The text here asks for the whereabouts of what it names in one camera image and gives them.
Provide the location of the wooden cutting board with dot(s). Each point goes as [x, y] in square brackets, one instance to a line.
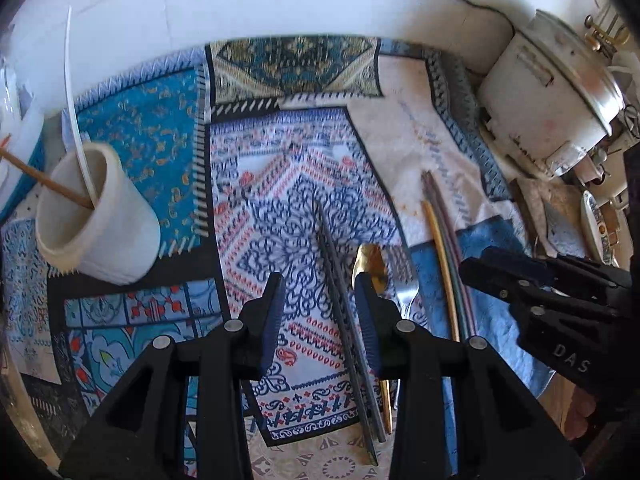
[532, 205]

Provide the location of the iridescent and gold chopsticks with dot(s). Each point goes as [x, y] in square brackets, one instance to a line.
[461, 255]

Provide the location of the silver fork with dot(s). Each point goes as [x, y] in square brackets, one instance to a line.
[402, 285]

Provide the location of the white thin utensil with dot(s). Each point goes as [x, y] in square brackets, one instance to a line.
[75, 110]

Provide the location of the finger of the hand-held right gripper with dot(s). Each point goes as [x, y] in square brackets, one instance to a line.
[515, 262]
[492, 280]

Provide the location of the brown wooden chopstick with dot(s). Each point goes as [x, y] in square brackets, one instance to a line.
[45, 180]

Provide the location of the yellow chopstick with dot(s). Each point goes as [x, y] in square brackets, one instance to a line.
[440, 260]

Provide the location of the person's right hand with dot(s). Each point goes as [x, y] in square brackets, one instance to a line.
[582, 412]

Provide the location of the white rice cooker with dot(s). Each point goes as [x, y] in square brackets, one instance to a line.
[540, 110]

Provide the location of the patterned rim plate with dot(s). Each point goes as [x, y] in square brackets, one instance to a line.
[592, 230]

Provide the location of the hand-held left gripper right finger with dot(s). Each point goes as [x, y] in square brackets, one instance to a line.
[367, 325]

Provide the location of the gold spoon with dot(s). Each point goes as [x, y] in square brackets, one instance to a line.
[367, 260]

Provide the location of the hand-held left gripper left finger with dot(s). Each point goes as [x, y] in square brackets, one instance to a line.
[272, 320]

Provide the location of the white cup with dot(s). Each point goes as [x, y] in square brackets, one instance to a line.
[115, 240]

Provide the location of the patterned blue patchwork cloth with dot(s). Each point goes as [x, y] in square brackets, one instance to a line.
[280, 200]

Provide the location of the black chopstick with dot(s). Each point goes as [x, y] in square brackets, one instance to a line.
[345, 310]
[336, 310]

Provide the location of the grey cleaver knife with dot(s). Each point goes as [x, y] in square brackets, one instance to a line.
[562, 230]

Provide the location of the brass fixture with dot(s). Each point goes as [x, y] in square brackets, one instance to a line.
[607, 35]

